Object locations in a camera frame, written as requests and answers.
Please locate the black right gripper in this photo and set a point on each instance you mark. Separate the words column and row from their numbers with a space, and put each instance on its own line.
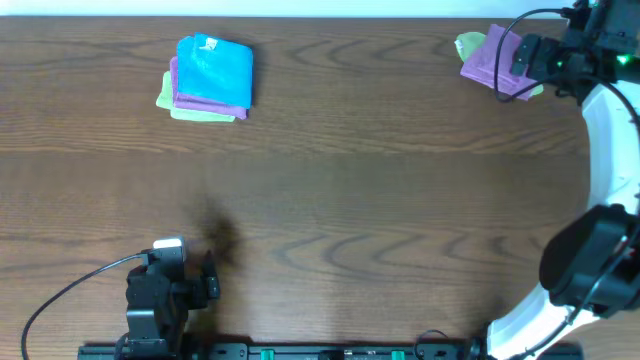
column 545, row 48

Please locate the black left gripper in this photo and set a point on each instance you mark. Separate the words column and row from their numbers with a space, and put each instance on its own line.
column 208, row 282

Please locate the purple microfiber cloth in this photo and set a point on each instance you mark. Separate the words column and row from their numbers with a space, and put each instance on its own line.
column 482, row 62

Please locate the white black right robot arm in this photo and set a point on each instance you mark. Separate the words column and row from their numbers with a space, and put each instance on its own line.
column 590, row 270

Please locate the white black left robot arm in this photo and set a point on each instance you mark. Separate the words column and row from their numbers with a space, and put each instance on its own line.
column 151, row 341

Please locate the crumpled green cloth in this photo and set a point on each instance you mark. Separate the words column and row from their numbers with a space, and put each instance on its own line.
column 470, row 44

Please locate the purple folded cloth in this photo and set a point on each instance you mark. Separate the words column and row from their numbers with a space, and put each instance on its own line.
column 191, row 102

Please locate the light green folded cloth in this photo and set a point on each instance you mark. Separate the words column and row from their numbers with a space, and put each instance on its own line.
column 165, row 101

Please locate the blue folded cloth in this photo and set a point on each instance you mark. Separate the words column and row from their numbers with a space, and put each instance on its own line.
column 215, row 69

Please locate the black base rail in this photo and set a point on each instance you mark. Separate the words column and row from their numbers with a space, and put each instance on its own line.
column 439, row 350

